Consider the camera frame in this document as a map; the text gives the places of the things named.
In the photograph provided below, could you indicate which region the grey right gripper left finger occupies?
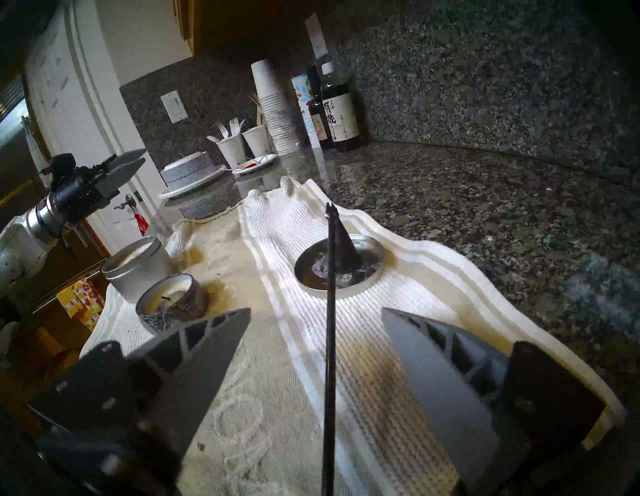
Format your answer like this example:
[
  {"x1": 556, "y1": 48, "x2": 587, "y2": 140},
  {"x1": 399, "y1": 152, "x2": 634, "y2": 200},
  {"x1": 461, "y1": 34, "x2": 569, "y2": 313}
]
[{"x1": 30, "y1": 308, "x2": 251, "y2": 456}]

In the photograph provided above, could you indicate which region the stainless steel refrigerator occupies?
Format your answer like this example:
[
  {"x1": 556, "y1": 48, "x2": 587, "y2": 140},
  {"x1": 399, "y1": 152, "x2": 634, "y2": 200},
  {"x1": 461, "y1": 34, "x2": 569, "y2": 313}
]
[{"x1": 0, "y1": 75, "x2": 51, "y2": 217}]

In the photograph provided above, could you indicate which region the white wall outlet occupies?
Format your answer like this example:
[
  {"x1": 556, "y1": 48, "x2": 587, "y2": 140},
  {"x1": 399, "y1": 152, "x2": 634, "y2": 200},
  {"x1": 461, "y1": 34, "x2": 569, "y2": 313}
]
[{"x1": 305, "y1": 12, "x2": 329, "y2": 60}]

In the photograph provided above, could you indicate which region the wooden wall cabinet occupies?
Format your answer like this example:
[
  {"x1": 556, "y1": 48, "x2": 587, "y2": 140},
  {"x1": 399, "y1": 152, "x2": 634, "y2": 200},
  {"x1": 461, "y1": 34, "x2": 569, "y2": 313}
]
[{"x1": 172, "y1": 0, "x2": 312, "y2": 57}]

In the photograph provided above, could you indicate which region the stack of white paper cups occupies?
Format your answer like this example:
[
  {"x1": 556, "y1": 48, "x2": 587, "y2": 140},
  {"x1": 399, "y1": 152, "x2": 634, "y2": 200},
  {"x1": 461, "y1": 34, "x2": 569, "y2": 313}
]
[{"x1": 251, "y1": 60, "x2": 303, "y2": 155}]

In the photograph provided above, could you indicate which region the white light switch plate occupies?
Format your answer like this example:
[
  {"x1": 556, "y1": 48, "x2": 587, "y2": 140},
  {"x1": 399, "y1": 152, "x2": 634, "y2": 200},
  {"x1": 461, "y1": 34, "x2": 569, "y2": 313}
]
[{"x1": 160, "y1": 90, "x2": 189, "y2": 124}]

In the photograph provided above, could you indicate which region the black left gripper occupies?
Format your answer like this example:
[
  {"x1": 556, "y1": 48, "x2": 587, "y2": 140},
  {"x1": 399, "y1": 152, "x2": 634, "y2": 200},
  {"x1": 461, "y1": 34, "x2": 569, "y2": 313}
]
[{"x1": 50, "y1": 148, "x2": 147, "y2": 225}]

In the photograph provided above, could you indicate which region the small patterned tin candle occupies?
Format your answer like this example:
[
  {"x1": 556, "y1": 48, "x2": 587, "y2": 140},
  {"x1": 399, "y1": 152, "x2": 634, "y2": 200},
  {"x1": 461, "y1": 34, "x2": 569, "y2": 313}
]
[{"x1": 136, "y1": 273, "x2": 210, "y2": 335}]

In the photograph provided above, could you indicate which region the white salt canister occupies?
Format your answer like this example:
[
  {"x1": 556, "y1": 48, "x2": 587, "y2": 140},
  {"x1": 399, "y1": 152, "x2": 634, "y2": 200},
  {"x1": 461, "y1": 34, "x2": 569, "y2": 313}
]
[{"x1": 291, "y1": 74, "x2": 321, "y2": 150}]

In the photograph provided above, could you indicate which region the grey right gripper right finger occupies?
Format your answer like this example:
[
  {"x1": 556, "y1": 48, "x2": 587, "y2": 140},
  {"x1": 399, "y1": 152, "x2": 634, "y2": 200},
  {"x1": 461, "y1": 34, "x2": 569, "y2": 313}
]
[{"x1": 382, "y1": 307, "x2": 605, "y2": 493}]

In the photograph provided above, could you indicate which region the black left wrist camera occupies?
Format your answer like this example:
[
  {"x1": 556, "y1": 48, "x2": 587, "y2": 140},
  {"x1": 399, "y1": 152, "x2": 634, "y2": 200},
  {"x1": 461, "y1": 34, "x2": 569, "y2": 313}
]
[{"x1": 40, "y1": 153, "x2": 77, "y2": 190}]

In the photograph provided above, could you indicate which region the white beige striped towel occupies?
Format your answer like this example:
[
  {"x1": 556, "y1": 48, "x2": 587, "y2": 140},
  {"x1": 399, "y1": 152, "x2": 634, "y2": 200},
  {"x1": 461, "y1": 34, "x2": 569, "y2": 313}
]
[{"x1": 80, "y1": 176, "x2": 627, "y2": 496}]

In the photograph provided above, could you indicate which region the white hanging dish towel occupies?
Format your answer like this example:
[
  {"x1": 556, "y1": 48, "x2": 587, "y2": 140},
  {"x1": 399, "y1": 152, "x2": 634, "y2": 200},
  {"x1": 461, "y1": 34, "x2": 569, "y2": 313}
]
[{"x1": 22, "y1": 115, "x2": 51, "y2": 174}]

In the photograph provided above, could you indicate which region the soy sauce bottle white cap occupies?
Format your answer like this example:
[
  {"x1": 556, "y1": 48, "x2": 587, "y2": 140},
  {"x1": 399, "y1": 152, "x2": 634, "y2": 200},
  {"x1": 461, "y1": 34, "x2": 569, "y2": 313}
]
[{"x1": 321, "y1": 61, "x2": 362, "y2": 153}]

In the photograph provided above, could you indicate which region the round silver metal dish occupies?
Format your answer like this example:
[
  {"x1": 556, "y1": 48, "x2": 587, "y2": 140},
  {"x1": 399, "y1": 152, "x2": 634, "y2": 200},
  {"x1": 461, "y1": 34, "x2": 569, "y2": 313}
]
[{"x1": 294, "y1": 234, "x2": 386, "y2": 300}]

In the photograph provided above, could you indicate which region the stack of paper bowls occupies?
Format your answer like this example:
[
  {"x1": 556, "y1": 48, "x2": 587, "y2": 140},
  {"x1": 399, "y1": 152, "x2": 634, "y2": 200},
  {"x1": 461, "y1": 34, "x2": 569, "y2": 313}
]
[{"x1": 161, "y1": 151, "x2": 216, "y2": 186}]

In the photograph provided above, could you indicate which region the dark olive oil bottle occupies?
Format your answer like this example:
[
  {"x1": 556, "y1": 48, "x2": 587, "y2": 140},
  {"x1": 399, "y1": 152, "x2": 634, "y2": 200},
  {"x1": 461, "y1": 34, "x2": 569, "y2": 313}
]
[{"x1": 306, "y1": 65, "x2": 335, "y2": 150}]

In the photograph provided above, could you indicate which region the stack of paper plates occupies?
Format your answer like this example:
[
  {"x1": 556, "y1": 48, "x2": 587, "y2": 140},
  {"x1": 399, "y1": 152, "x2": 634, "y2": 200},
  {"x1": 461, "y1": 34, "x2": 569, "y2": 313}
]
[{"x1": 159, "y1": 165, "x2": 227, "y2": 200}]

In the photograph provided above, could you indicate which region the white paper cup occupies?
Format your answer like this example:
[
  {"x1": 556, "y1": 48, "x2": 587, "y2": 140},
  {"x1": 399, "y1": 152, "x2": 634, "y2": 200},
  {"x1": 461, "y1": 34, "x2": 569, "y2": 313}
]
[
  {"x1": 216, "y1": 134, "x2": 247, "y2": 170},
  {"x1": 242, "y1": 124, "x2": 273, "y2": 159}
]

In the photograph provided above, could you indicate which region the door handle with red tag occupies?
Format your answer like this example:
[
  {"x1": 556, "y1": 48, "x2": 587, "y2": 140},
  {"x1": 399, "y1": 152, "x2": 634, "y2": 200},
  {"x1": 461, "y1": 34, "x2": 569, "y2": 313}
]
[{"x1": 113, "y1": 193, "x2": 150, "y2": 237}]

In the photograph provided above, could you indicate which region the silver tin candle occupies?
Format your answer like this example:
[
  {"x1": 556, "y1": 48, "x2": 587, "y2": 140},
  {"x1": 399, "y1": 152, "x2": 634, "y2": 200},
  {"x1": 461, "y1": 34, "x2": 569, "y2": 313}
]
[{"x1": 101, "y1": 236, "x2": 176, "y2": 305}]

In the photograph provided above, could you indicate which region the black metal candle snuffer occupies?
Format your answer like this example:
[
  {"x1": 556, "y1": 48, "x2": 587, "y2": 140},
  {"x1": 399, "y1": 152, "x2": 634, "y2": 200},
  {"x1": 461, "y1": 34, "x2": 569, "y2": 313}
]
[{"x1": 321, "y1": 202, "x2": 365, "y2": 496}]

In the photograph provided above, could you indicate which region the colourful patterned cloth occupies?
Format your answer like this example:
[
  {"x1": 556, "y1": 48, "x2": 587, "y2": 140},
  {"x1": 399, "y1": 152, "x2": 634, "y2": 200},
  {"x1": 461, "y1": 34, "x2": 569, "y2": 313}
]
[{"x1": 57, "y1": 279, "x2": 106, "y2": 332}]

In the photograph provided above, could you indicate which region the small plate with wrappers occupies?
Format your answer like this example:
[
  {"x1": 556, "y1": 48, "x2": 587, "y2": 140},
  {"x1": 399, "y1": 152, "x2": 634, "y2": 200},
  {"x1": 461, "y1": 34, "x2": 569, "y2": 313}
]
[{"x1": 231, "y1": 153, "x2": 279, "y2": 176}]

